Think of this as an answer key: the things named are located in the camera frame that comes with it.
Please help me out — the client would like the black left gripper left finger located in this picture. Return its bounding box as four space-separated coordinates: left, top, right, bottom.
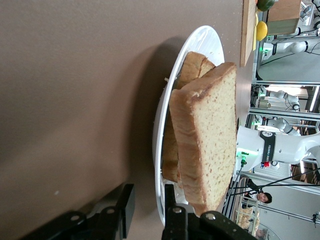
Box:
98 183 136 239

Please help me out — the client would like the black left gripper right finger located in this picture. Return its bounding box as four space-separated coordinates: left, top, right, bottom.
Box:
163 184 189 229

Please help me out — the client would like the dark green avocado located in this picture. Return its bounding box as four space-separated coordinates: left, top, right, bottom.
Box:
256 0 276 12

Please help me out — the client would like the wooden cutting board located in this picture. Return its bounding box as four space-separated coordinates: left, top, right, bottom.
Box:
239 0 258 68

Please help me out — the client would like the round white plate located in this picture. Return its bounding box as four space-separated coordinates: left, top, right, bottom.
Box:
152 24 226 227

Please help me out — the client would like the brown bread slice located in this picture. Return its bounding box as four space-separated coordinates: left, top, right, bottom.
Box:
169 61 238 216
161 51 216 183

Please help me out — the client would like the yellow plastic fork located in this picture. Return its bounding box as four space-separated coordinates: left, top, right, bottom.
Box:
252 13 259 51

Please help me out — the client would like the brown background board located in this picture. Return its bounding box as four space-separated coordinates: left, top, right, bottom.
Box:
266 0 302 36

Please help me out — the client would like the yellow lemon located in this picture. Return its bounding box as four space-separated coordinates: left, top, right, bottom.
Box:
255 20 269 42

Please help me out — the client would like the person in background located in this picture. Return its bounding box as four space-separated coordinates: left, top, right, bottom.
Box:
243 184 273 205

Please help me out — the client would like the aluminium frame profile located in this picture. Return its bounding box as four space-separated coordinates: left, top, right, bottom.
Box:
251 41 263 86

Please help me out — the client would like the black base cable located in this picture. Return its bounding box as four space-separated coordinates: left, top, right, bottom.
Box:
224 167 320 201

